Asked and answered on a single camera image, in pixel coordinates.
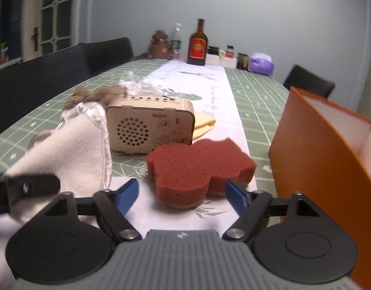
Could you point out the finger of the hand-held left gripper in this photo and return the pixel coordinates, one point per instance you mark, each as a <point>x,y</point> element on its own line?
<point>31,185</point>

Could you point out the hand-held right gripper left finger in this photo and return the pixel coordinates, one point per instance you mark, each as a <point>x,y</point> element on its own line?
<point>127,196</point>

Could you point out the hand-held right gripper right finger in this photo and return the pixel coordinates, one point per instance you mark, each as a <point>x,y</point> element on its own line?
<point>237,196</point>

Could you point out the beige fabric slipper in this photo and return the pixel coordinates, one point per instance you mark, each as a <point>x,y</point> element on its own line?
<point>67,151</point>

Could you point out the reddish brown sponge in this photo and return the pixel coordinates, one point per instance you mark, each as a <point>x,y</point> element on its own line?
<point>188,169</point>

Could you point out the orange cardboard box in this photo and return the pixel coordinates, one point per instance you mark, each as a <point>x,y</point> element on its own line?
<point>309,172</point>

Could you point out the pale yellow flat pad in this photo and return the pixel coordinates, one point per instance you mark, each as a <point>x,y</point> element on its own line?
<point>202,125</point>

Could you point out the wooden radio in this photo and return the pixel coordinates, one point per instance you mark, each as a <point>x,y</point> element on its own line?
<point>173,127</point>

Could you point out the black chair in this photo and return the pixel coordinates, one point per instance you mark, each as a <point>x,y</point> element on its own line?
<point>37,87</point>
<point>306,80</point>
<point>110,54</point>

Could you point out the brown plush toy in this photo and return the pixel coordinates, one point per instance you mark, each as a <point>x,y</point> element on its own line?
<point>94,95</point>

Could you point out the clear plastic wrap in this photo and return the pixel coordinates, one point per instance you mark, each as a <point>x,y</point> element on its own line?
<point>137,86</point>

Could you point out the white table runner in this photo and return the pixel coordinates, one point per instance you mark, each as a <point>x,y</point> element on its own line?
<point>203,81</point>

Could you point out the white cabinet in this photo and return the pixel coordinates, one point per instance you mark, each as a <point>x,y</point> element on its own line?
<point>7,65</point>

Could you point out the white box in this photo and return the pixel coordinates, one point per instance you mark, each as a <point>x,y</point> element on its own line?
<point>228,62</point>
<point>213,60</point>

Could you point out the green spray bottle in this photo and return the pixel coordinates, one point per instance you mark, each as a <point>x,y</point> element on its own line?
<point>4,54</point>

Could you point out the purple tissue pack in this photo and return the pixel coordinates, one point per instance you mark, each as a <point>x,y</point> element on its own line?
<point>261,64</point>

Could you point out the tall dark jar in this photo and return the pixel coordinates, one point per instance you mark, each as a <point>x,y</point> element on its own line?
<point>243,61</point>

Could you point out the small red-label bottle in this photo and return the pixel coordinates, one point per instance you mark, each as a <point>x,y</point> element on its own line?
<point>230,51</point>

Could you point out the small dark jar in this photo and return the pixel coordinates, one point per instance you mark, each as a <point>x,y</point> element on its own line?
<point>213,50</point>

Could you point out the brown liquor bottle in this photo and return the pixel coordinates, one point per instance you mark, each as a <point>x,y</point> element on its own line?
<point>197,48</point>

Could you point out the brown bear figurine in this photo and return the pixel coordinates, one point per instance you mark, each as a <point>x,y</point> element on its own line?
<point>159,45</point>

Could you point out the clear water bottle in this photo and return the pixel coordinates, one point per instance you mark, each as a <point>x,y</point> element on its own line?
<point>177,42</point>

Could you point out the glass panel door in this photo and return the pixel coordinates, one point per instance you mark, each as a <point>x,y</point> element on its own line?
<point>55,15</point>

